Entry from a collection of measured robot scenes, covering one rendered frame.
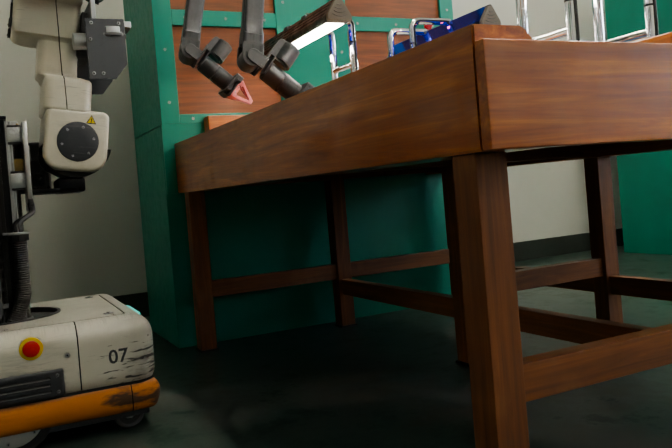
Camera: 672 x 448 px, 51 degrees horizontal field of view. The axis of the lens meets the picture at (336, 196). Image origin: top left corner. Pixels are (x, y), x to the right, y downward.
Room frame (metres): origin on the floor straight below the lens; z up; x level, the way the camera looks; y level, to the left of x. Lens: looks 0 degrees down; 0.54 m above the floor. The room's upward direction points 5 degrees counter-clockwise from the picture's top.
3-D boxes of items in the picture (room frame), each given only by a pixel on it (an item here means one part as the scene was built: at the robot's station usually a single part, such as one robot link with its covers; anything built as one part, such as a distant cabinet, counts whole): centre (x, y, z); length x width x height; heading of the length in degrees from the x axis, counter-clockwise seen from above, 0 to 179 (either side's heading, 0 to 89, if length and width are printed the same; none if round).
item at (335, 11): (2.37, 0.08, 1.08); 0.62 x 0.08 x 0.07; 26
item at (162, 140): (3.17, 0.13, 0.42); 1.36 x 0.55 x 0.84; 116
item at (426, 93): (1.86, 0.13, 0.67); 1.81 x 0.12 x 0.19; 26
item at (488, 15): (2.62, -0.42, 1.08); 0.62 x 0.08 x 0.07; 26
